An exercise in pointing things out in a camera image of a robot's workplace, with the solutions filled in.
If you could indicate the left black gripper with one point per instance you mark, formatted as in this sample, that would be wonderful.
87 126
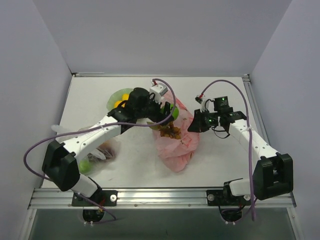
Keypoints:
162 111

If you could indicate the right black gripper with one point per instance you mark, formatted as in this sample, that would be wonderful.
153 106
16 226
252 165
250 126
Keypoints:
198 120

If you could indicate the green striped melon ball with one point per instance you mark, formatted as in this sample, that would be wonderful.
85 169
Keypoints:
175 112

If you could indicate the brown longan bunch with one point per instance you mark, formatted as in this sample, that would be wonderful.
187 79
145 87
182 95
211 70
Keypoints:
168 130

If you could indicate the pink plastic bag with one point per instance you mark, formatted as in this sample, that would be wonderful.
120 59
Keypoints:
177 153

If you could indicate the yellow fake pear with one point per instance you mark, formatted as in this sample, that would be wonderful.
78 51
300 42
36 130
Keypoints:
119 103

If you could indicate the yellow fake lemon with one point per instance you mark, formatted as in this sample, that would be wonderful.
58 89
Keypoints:
125 96

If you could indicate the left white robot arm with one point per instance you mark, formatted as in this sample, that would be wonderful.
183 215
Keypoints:
61 161

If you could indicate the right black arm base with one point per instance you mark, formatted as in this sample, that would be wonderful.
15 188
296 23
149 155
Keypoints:
230 207

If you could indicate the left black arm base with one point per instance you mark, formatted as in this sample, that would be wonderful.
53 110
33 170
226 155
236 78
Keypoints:
95 208

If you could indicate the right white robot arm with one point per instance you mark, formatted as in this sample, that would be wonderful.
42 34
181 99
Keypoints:
272 171

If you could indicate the clear bag of fruits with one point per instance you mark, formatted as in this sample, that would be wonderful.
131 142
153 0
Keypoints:
100 155

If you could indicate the green wavy plate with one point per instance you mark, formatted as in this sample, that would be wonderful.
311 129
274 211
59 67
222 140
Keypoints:
117 96

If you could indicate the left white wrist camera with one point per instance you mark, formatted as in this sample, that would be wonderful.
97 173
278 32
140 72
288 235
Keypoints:
159 90

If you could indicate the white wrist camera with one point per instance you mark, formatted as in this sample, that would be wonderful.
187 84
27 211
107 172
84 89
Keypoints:
203 101
159 90

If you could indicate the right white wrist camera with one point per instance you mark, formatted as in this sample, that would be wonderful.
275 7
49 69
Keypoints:
203 101

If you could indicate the aluminium front rail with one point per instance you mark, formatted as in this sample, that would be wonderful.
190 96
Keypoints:
127 198

